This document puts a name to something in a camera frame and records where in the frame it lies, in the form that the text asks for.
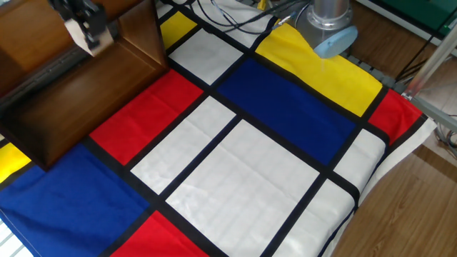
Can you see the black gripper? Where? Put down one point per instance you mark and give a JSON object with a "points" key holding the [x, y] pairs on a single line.
{"points": [[75, 7]]}

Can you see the light wooden cube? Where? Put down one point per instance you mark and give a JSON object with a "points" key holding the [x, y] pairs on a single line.
{"points": [[76, 35]]}

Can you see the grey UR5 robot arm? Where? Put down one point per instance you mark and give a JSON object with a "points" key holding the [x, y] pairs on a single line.
{"points": [[328, 21]]}

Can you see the brown wooden shelf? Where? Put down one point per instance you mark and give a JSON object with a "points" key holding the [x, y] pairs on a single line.
{"points": [[53, 107]]}

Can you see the Mondrian pattern tablecloth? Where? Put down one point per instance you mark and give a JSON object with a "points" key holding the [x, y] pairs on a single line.
{"points": [[250, 178]]}

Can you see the white striped mat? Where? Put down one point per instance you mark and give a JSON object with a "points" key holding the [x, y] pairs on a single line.
{"points": [[9, 242]]}

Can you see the grey ribbed strip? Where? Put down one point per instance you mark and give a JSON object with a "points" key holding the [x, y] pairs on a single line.
{"points": [[378, 76]]}

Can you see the green mat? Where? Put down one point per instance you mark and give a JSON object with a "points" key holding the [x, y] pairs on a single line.
{"points": [[421, 10]]}

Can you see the aluminium frame post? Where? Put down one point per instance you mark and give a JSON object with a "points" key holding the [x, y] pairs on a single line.
{"points": [[428, 68]]}

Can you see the aluminium frame bar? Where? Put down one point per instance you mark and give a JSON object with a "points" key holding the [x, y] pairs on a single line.
{"points": [[439, 116]]}

